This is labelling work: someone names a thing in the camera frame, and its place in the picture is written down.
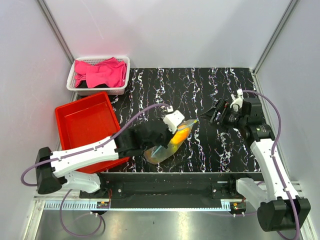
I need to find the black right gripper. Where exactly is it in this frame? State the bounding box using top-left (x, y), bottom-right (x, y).
top-left (198, 98), bottom-right (247, 134)

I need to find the clear zip top bag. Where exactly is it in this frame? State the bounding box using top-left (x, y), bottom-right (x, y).
top-left (144, 119), bottom-right (198, 165)

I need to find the yellow orange fake mango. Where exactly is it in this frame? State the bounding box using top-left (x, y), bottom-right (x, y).
top-left (170, 125), bottom-right (191, 145)

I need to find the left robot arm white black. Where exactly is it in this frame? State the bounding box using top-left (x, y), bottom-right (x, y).
top-left (35, 120), bottom-right (177, 198)

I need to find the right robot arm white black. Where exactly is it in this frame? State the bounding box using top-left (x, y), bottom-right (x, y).
top-left (200, 97), bottom-right (311, 232)

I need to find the red plastic bin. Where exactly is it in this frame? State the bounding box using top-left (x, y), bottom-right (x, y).
top-left (54, 91), bottom-right (131, 175)

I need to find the pink cloth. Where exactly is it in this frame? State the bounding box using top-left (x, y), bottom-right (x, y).
top-left (74, 57), bottom-right (127, 89)

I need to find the white plastic basket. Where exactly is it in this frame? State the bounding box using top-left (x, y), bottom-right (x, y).
top-left (66, 56), bottom-right (130, 96)

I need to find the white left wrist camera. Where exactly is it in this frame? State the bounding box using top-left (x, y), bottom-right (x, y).
top-left (163, 110), bottom-right (185, 134)

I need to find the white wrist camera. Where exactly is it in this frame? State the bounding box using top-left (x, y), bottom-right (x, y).
top-left (230, 88), bottom-right (244, 112)
top-left (163, 110), bottom-right (185, 134)

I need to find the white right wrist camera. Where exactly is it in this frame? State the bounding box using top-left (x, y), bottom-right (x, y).
top-left (230, 88), bottom-right (244, 112)

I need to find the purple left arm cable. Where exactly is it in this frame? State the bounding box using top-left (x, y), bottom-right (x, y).
top-left (20, 103), bottom-right (175, 187)

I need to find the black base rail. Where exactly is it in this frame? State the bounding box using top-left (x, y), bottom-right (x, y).
top-left (79, 172), bottom-right (253, 199)

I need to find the aluminium frame post right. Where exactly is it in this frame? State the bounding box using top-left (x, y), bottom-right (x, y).
top-left (252, 0), bottom-right (300, 75)

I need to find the aluminium frame post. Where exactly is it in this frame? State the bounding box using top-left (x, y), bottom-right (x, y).
top-left (35, 0), bottom-right (75, 65)
top-left (252, 0), bottom-right (300, 75)

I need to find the aluminium frame post left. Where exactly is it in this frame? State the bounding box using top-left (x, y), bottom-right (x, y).
top-left (35, 0), bottom-right (75, 65)

